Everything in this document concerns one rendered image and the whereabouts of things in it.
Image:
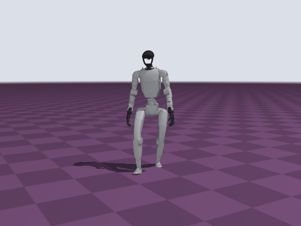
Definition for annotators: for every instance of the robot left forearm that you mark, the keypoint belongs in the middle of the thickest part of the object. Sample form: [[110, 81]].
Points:
[[169, 102]]

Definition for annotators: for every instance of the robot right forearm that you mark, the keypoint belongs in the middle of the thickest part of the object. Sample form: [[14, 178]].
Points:
[[131, 101]]

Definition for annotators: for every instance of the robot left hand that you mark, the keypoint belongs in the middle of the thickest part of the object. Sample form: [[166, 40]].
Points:
[[171, 116]]

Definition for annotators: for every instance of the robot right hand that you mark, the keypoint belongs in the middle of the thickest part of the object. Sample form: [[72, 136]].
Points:
[[128, 115]]

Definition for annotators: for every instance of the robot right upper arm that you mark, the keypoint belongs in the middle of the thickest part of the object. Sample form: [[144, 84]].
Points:
[[135, 83]]

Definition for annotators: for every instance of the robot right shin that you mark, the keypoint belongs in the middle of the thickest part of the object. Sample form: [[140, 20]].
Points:
[[137, 153]]

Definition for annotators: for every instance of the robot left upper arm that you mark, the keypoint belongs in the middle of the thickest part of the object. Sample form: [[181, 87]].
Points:
[[165, 80]]

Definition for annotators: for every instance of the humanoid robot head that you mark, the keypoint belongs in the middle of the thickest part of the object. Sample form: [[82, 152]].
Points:
[[148, 55]]

